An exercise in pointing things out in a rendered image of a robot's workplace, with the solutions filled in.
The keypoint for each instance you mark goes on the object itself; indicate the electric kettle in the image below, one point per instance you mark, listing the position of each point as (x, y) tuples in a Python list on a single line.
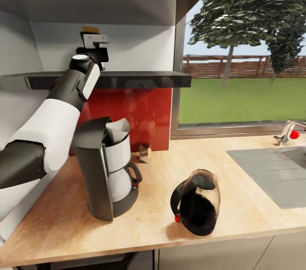
[(196, 202)]

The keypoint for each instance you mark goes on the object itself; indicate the water glass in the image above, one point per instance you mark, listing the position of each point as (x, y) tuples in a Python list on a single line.
[(145, 152)]

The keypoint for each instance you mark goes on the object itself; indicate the paper coffee filter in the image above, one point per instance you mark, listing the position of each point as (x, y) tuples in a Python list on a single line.
[(117, 131)]

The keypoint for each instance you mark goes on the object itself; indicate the bottle of coffee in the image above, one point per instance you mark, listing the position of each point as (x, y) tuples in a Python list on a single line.
[(92, 30)]

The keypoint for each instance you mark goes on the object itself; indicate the drop in sink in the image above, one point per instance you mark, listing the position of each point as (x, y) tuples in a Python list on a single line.
[(280, 172)]

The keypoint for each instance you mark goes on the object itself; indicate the cabinet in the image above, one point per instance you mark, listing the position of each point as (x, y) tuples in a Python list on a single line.
[(284, 251)]

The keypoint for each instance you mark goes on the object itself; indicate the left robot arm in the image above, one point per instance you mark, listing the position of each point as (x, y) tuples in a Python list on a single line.
[(42, 144)]

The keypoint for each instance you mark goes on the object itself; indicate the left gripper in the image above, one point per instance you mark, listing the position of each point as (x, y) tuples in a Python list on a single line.
[(100, 53)]

